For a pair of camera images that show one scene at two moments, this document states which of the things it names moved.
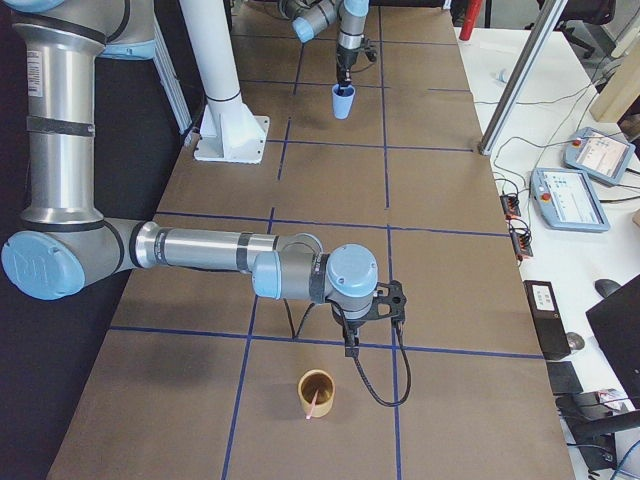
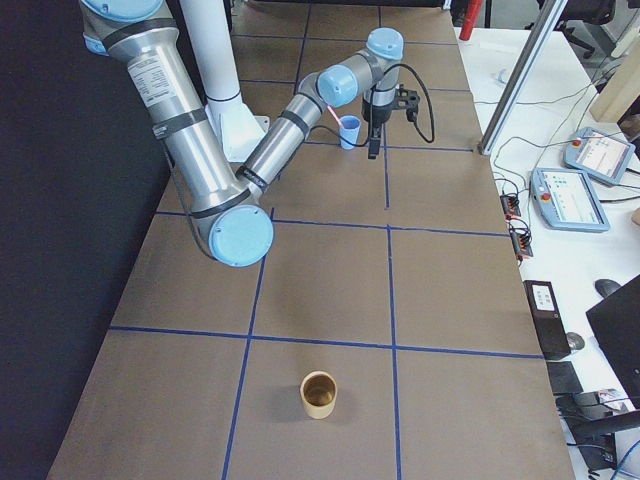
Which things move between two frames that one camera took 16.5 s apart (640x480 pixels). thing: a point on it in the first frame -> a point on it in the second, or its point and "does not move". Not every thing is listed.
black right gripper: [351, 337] -> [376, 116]
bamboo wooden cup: [316, 389] does not move
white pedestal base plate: [230, 133] does not move
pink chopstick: [310, 412] -> [338, 120]
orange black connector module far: [510, 205] does not move
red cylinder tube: [472, 9] does not move
